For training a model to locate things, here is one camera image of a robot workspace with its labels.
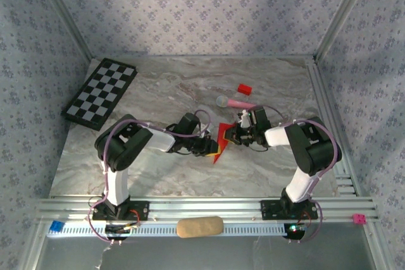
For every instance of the black round controller board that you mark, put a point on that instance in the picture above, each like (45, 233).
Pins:
(115, 230)
(294, 230)

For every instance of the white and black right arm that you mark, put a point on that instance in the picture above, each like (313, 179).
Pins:
(313, 150)

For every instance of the black and white chessboard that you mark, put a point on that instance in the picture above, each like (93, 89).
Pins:
(101, 93)

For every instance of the small blue block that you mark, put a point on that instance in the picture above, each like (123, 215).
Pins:
(57, 225)

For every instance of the grooved aluminium rail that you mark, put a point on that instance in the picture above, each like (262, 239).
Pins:
(319, 99)
(205, 208)

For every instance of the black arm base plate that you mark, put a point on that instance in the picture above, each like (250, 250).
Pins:
(142, 210)
(269, 210)

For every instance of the tan oblong sponge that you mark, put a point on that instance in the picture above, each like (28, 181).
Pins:
(199, 226)

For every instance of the aluminium corner post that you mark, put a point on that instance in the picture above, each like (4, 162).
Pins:
(64, 14)
(342, 14)

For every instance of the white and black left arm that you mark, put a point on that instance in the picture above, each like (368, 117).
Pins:
(123, 146)

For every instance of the red paper sheet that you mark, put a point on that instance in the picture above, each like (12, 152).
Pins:
(220, 156)

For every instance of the small pink block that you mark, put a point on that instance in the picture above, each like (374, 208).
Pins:
(359, 219)

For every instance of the small red block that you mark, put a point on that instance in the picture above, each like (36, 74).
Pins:
(244, 89)

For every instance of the pink toy microphone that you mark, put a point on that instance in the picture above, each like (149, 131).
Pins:
(234, 103)

